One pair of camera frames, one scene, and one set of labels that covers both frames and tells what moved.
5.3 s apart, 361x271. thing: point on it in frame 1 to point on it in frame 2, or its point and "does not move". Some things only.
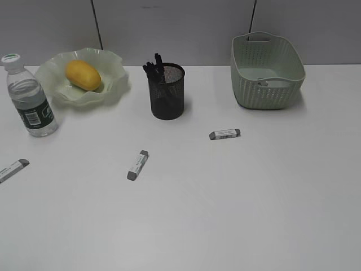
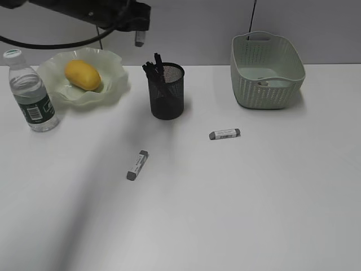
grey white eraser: [12, 169] to [140, 38]
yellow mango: [83, 74] does not move
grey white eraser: [138, 165] does not move
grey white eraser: [220, 134] does not move
